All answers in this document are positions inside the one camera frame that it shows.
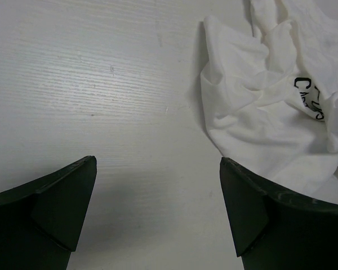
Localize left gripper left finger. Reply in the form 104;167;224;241
0;156;97;269

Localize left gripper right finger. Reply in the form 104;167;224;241
220;157;338;269

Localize white graphic t-shirt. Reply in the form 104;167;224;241
201;1;338;204

